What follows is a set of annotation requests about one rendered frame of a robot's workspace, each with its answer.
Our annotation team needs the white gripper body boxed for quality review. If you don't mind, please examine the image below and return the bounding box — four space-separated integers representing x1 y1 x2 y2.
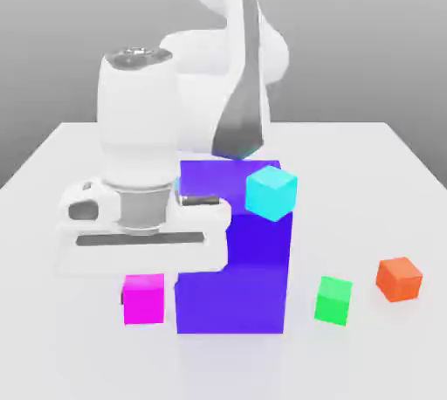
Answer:
54 209 232 278

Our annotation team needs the small magenta cube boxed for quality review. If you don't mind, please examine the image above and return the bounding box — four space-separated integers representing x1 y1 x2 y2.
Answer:
121 272 166 327

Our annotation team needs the small cyan cube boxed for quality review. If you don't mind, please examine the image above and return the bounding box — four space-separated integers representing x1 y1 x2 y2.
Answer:
244 164 299 224

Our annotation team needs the small green cube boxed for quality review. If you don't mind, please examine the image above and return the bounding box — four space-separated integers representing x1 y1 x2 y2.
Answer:
313 275 354 328

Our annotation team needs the small orange cube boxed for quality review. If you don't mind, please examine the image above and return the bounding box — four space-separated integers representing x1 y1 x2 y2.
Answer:
375 255 424 304

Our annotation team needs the large purple box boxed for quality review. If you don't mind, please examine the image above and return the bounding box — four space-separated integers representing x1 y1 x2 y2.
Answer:
173 158 295 335

